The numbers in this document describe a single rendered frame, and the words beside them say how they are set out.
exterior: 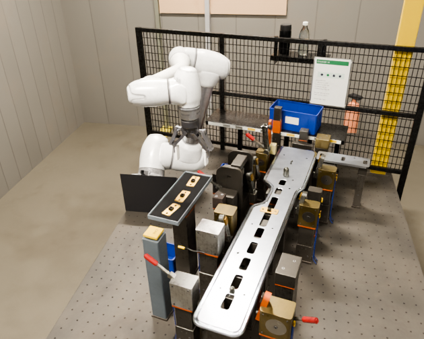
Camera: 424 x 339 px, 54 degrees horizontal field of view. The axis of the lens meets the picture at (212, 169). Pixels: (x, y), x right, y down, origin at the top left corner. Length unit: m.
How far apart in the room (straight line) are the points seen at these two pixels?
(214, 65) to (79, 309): 1.34
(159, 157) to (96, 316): 0.96
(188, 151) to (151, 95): 0.84
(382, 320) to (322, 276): 0.33
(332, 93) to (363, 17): 1.89
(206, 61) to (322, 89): 0.87
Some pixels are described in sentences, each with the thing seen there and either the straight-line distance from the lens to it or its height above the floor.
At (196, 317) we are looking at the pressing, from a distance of 1.54.
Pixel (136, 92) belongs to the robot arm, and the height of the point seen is 1.62.
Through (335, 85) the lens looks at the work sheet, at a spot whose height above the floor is 1.28.
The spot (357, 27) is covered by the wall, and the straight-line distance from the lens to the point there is 4.56.
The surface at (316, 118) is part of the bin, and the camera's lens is 2.61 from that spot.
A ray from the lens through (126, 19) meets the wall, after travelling 4.89.
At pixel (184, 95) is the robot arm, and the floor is 1.60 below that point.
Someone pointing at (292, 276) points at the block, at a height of 1.03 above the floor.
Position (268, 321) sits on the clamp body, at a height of 1.02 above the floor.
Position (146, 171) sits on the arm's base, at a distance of 2.41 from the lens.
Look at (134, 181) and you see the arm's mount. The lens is 2.42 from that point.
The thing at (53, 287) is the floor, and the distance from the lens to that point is 3.23.
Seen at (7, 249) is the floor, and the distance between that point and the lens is 3.70.
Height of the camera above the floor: 2.19
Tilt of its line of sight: 31 degrees down
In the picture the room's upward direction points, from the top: 1 degrees counter-clockwise
